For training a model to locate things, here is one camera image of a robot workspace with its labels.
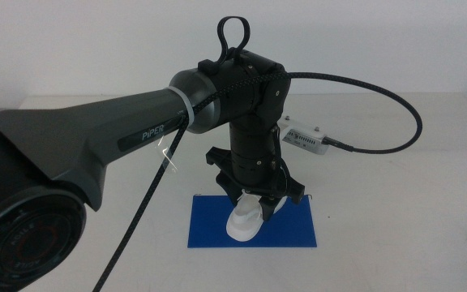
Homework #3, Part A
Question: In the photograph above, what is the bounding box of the blue rectangular mat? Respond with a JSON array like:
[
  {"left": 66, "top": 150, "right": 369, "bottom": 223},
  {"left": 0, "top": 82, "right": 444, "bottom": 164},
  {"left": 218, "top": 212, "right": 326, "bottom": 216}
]
[{"left": 187, "top": 195, "right": 318, "bottom": 249}]

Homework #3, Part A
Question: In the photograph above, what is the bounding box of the white strapped toy shoe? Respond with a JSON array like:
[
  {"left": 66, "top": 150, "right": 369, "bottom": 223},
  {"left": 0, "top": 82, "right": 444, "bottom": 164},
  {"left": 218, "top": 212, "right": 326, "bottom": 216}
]
[{"left": 225, "top": 193, "right": 288, "bottom": 243}]

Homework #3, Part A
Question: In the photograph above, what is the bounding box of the white cable tie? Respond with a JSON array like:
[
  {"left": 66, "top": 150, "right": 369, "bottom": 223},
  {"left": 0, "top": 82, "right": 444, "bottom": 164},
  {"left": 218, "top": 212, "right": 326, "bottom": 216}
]
[{"left": 154, "top": 85, "right": 196, "bottom": 174}]

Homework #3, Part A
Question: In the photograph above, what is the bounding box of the black braided cable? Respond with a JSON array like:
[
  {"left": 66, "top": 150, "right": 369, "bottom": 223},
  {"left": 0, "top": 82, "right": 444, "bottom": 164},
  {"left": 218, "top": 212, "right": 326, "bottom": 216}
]
[{"left": 92, "top": 71, "right": 424, "bottom": 292}]

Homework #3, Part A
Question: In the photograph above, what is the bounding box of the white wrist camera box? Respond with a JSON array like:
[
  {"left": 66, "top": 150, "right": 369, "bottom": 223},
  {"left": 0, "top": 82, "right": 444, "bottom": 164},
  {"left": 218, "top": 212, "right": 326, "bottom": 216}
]
[{"left": 277, "top": 115, "right": 332, "bottom": 157}]

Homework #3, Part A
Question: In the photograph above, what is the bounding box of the black flat cable loop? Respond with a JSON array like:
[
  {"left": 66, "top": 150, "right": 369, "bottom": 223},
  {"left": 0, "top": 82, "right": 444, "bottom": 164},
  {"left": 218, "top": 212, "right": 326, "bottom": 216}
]
[{"left": 216, "top": 15, "right": 251, "bottom": 66}]

